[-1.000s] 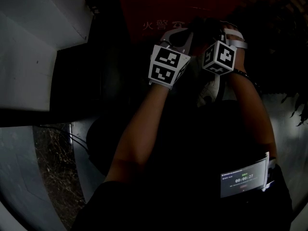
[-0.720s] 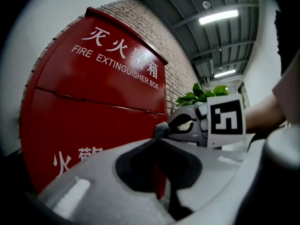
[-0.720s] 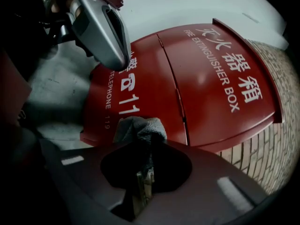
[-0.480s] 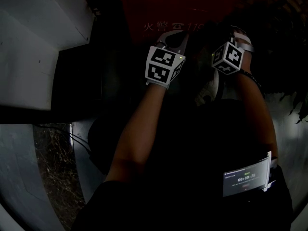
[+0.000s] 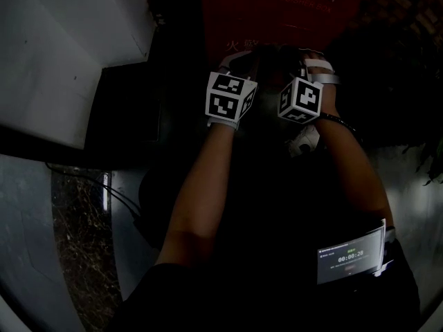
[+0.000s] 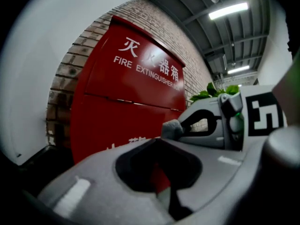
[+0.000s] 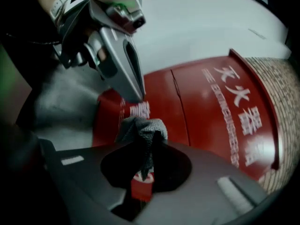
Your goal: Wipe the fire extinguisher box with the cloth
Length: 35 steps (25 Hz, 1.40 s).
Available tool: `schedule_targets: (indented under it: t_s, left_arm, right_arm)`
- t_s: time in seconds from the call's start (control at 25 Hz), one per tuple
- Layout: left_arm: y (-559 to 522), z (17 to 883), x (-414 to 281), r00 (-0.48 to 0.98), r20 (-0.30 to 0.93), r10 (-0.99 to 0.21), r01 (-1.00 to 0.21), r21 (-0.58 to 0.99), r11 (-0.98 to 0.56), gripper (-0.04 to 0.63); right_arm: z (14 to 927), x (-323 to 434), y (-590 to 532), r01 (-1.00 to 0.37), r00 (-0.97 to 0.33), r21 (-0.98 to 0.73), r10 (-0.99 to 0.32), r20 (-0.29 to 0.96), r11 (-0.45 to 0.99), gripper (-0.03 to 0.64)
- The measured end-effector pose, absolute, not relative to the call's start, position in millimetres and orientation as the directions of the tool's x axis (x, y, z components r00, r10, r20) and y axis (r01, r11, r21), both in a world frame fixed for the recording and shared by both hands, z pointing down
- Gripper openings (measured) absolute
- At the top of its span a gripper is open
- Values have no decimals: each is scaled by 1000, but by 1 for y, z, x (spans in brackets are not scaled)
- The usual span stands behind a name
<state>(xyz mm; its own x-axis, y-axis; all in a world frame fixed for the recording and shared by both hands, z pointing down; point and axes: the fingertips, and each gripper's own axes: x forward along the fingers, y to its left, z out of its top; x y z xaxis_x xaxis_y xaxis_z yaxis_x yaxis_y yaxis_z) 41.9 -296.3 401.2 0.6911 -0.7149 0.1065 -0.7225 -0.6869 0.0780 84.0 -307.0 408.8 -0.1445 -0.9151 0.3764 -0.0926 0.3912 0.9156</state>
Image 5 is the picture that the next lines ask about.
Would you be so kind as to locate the red fire extinguisher cabinet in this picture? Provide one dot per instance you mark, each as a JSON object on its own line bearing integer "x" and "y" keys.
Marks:
{"x": 221, "y": 23}

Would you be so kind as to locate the person's white shoe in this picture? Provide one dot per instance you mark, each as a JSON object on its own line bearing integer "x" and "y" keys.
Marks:
{"x": 306, "y": 140}

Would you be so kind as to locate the person's right hand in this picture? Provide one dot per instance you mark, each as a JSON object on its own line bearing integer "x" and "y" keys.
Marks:
{"x": 330, "y": 97}

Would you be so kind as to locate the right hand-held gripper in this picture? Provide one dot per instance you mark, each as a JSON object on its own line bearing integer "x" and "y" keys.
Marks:
{"x": 304, "y": 99}

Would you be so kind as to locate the person's black clothing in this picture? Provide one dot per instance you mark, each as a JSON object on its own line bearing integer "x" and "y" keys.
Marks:
{"x": 259, "y": 272}

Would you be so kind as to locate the green potted plant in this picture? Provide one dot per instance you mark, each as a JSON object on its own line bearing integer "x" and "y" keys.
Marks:
{"x": 408, "y": 99}

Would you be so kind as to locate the black smartphone with lit screen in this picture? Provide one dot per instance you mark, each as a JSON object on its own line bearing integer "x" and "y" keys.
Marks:
{"x": 347, "y": 261}

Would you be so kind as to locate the person's left forearm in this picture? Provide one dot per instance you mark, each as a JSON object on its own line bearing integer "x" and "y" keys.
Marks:
{"x": 200, "y": 185}

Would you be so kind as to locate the person's right forearm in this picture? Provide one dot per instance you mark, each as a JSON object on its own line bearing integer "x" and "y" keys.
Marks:
{"x": 353, "y": 171}

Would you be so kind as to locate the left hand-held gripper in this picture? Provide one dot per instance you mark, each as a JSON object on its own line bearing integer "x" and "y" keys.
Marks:
{"x": 223, "y": 104}

